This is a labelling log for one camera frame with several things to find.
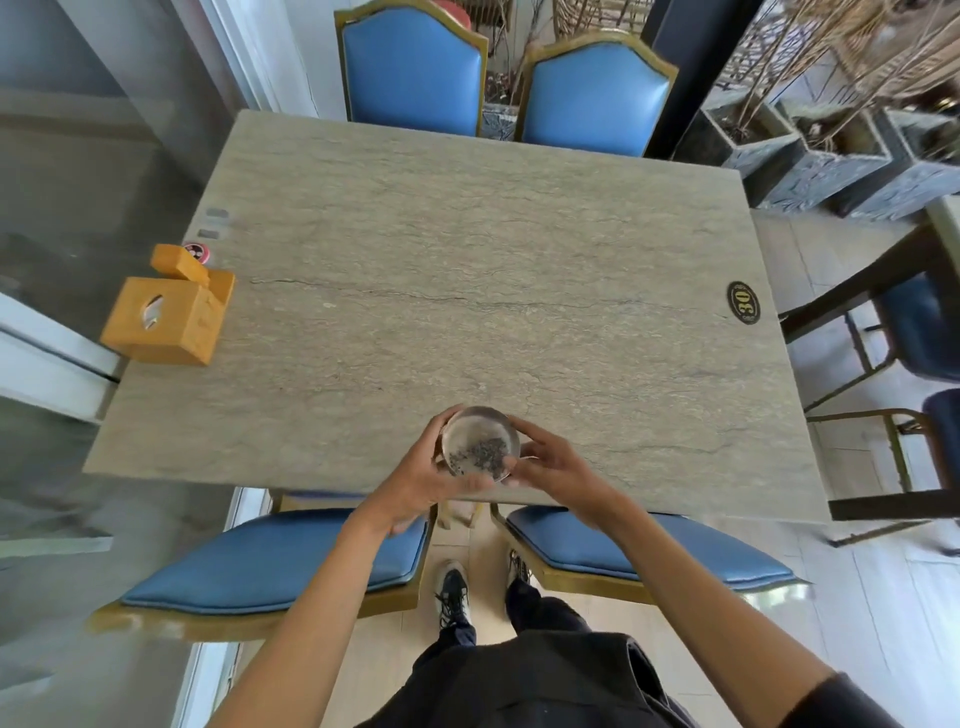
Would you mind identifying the dry tea leaves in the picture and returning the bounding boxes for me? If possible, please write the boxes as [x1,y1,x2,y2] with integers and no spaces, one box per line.
[454,437,510,474]

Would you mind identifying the person's left hand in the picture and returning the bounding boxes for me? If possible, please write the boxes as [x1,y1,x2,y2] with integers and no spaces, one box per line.
[351,405,499,538]

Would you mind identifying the wooden tissue box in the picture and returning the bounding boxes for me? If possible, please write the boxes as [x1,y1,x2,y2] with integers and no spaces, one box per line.
[99,276,226,368]

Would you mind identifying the black oval table number plate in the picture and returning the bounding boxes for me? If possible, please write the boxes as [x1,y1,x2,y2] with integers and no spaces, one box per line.
[726,281,763,327]

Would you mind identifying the clear drinking glass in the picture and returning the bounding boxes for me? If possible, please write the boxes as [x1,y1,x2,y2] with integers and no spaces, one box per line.
[438,405,522,482]

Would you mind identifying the person's black left shoe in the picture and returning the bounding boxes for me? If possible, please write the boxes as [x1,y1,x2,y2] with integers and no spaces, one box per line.
[434,560,472,630]

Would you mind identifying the blue padded gold-framed chair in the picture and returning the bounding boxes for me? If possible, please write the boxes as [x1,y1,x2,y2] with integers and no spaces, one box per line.
[490,502,810,606]
[513,29,681,159]
[88,491,438,644]
[334,0,489,138]

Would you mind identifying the grey stone planter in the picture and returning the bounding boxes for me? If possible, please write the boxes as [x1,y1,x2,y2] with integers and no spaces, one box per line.
[480,72,521,142]
[836,107,960,223]
[756,101,895,213]
[693,96,802,180]

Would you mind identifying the person's black top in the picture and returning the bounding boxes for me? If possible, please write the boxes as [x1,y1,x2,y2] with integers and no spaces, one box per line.
[358,630,910,728]

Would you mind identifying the dark wooden table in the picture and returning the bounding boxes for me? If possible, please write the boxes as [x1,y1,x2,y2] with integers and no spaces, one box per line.
[778,193,960,523]

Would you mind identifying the small wooden block holder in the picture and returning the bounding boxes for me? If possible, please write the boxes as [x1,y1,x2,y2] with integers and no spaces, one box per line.
[150,243,237,306]

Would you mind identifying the person's left forearm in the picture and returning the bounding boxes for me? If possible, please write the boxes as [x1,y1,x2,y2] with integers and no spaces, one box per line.
[205,504,393,728]

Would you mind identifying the dark blue metal-framed chair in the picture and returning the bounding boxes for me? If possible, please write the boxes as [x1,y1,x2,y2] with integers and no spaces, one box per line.
[808,388,960,547]
[804,273,960,412]

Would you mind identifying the bundle of dried branches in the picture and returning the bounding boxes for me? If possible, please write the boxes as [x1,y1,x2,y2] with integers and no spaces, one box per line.
[716,0,960,151]

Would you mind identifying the person's black trousers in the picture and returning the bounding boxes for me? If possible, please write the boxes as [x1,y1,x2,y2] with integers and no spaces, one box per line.
[411,579,595,680]

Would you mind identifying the person's right forearm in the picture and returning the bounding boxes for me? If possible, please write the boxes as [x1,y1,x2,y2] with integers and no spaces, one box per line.
[597,498,837,728]

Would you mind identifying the person's right hand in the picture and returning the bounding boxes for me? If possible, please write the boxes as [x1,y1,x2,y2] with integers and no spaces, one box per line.
[499,417,640,536]

